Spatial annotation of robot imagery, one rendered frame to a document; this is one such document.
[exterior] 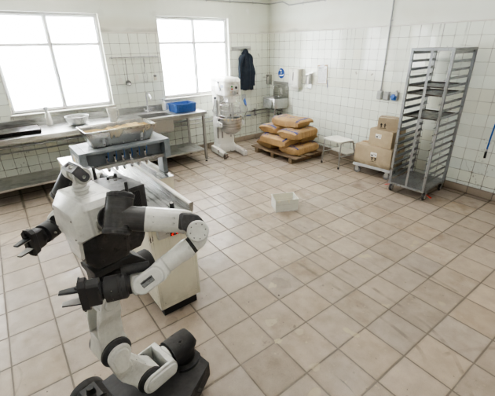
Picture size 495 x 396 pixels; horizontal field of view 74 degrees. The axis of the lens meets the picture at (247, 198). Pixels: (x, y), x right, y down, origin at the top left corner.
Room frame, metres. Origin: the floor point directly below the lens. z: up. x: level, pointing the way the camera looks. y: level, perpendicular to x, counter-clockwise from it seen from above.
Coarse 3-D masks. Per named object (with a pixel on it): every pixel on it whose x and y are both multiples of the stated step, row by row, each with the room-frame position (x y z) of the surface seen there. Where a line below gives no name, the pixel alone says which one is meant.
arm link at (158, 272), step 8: (152, 264) 0.94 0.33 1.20; (160, 264) 0.94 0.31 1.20; (144, 272) 0.90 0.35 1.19; (152, 272) 0.91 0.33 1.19; (160, 272) 0.91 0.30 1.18; (168, 272) 0.94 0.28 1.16; (136, 280) 0.88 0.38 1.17; (144, 280) 0.89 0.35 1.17; (152, 280) 0.89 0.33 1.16; (160, 280) 0.90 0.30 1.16; (136, 288) 0.87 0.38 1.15; (144, 288) 0.88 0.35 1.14; (152, 288) 0.89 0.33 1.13
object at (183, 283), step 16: (160, 192) 2.37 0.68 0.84; (176, 208) 2.09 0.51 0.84; (144, 240) 1.98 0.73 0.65; (160, 240) 1.92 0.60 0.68; (176, 240) 1.99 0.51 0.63; (160, 256) 1.91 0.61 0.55; (192, 256) 2.06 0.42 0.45; (176, 272) 1.97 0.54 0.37; (192, 272) 2.05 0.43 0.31; (160, 288) 1.89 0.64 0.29; (176, 288) 1.96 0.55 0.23; (192, 288) 2.04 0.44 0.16; (160, 304) 1.89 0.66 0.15; (176, 304) 1.98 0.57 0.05
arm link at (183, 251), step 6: (186, 234) 1.02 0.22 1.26; (186, 240) 1.01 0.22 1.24; (204, 240) 1.01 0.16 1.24; (174, 246) 1.00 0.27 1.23; (180, 246) 0.99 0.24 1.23; (186, 246) 0.99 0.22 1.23; (192, 246) 1.00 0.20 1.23; (198, 246) 1.00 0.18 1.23; (168, 252) 0.98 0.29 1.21; (174, 252) 0.98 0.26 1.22; (180, 252) 0.98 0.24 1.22; (186, 252) 0.98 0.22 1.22; (192, 252) 0.99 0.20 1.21; (168, 258) 0.96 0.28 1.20; (174, 258) 0.96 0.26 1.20; (180, 258) 0.97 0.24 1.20; (186, 258) 0.98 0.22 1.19; (168, 264) 0.95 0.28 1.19; (174, 264) 0.96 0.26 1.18; (180, 264) 0.97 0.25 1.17
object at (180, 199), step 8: (136, 168) 2.84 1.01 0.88; (144, 176) 2.70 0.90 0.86; (152, 176) 2.58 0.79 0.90; (152, 184) 2.55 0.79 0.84; (160, 184) 2.41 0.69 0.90; (168, 192) 2.31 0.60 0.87; (176, 192) 2.23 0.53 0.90; (176, 200) 2.20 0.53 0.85; (184, 200) 2.09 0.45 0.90; (192, 208) 2.05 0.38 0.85
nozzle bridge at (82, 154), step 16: (80, 144) 2.61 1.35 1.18; (128, 144) 2.58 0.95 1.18; (144, 144) 2.61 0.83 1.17; (160, 144) 2.78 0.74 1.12; (80, 160) 2.32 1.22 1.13; (96, 160) 2.46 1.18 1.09; (112, 160) 2.53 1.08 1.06; (128, 160) 2.56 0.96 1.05; (144, 160) 2.64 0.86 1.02; (160, 160) 2.85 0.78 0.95
